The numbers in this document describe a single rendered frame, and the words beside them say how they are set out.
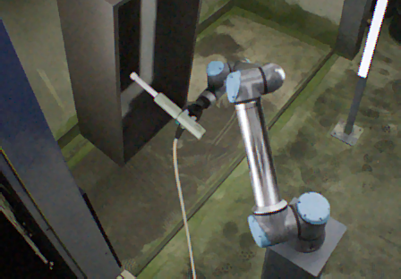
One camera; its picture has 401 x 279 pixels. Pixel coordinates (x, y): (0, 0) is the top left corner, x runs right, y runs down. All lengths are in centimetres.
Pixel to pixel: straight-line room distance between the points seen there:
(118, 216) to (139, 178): 32
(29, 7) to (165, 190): 160
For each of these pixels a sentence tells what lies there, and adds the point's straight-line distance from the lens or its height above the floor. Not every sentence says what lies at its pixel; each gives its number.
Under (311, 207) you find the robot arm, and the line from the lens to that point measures 186.
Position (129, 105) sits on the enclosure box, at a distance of 281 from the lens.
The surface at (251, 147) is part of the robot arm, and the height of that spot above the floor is 111.
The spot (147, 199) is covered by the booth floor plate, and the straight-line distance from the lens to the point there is 291.
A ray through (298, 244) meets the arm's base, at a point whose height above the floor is 69.
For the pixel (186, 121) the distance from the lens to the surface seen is 218.
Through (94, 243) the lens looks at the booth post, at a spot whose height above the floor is 100.
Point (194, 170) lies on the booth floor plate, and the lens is 301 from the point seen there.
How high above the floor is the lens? 248
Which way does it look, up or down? 49 degrees down
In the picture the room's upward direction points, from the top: 5 degrees counter-clockwise
